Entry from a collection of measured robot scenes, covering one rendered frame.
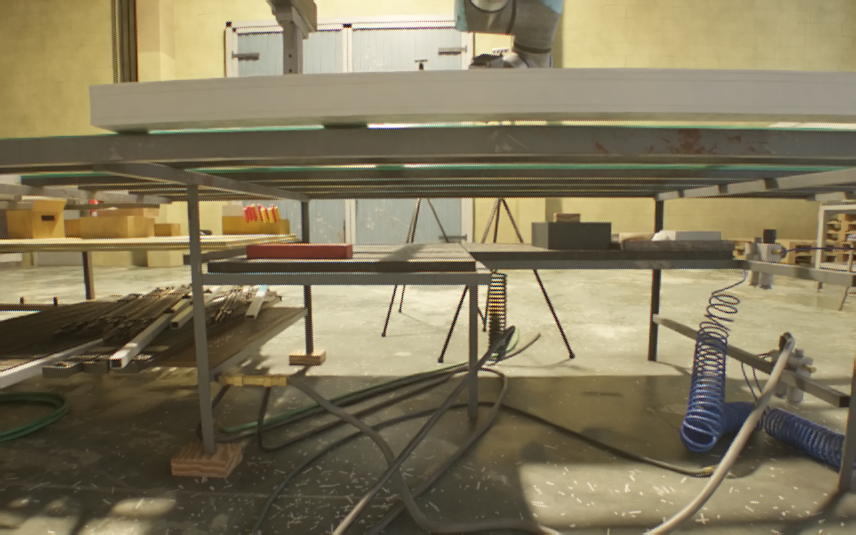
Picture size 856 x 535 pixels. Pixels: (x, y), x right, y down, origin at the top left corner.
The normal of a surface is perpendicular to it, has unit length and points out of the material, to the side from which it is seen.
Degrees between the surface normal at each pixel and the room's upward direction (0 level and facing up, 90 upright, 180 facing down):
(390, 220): 90
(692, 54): 90
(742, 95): 90
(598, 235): 90
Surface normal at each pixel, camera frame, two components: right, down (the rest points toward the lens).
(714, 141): -0.03, 0.10
